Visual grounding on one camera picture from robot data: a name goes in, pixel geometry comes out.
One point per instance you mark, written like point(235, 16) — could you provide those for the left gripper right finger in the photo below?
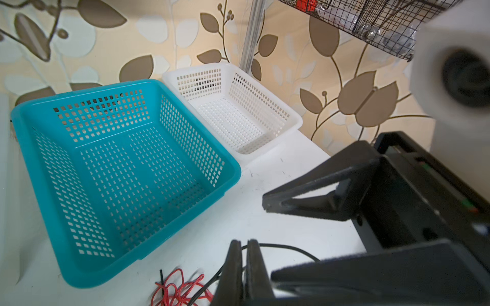
point(257, 285)

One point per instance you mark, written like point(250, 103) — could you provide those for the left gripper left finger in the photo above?
point(230, 290)

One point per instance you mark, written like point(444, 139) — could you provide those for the side black wire basket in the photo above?
point(390, 26)

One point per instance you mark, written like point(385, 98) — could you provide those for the teal plastic basket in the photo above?
point(116, 171)

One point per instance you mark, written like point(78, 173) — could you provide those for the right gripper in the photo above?
point(409, 198)

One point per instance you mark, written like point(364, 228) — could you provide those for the right white plastic basket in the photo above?
point(246, 118)

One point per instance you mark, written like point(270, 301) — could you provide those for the red item in side basket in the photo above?
point(306, 6)

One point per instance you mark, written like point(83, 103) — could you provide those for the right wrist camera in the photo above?
point(450, 81)

